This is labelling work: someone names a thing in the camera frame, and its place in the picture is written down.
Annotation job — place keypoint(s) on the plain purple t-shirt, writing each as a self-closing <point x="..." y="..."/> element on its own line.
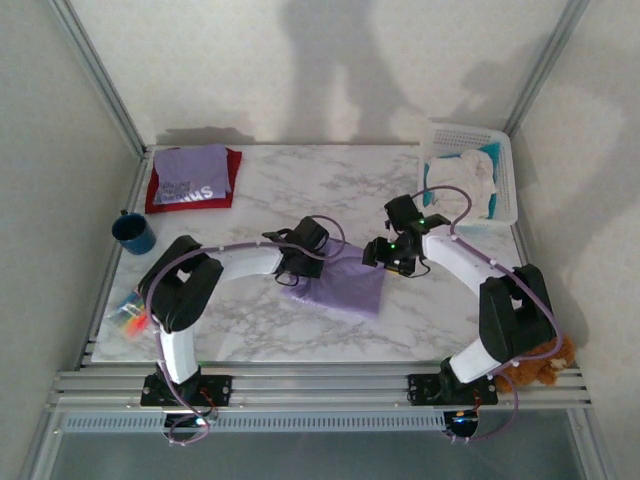
<point x="345" y="295"/>

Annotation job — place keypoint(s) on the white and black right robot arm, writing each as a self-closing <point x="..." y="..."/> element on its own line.
<point x="450" y="255"/>

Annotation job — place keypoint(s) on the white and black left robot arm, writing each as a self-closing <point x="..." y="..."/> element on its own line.
<point x="250" y="260"/>

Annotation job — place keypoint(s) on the folded purple and red shirts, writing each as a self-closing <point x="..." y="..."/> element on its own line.
<point x="190" y="206"/>

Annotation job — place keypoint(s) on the crumpled white t-shirt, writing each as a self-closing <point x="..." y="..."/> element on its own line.
<point x="460" y="172"/>

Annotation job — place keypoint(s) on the white plastic basket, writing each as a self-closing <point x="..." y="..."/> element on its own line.
<point x="460" y="137"/>

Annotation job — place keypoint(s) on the teal t-shirt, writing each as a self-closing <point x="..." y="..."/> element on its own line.
<point x="494" y="150"/>

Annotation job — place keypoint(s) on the folded purple printed t-shirt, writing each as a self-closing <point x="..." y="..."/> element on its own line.
<point x="190" y="170"/>

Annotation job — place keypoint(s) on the brown plush toy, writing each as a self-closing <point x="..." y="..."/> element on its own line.
<point x="530" y="372"/>

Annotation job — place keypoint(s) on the round base electronics board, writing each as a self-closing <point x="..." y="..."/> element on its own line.
<point x="192" y="425"/>
<point x="465" y="424"/>

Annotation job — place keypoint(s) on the dark blue mug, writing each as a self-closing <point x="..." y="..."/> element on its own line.
<point x="132" y="235"/>

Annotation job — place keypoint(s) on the pack of coloured markers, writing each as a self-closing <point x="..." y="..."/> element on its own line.
<point x="127" y="315"/>

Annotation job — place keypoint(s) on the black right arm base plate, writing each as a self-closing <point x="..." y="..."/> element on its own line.
<point x="420" y="390"/>

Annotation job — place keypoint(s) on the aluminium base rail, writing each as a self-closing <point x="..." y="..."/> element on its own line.
<point x="320" y="387"/>

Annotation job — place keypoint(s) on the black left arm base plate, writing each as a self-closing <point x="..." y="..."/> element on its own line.
<point x="220" y="387"/>

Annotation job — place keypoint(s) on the aluminium side rail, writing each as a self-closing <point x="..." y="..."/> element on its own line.
<point x="133" y="185"/>

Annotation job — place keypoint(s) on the aluminium frame post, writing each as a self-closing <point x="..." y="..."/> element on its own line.
<point x="545" y="70"/>
<point x="98" y="75"/>

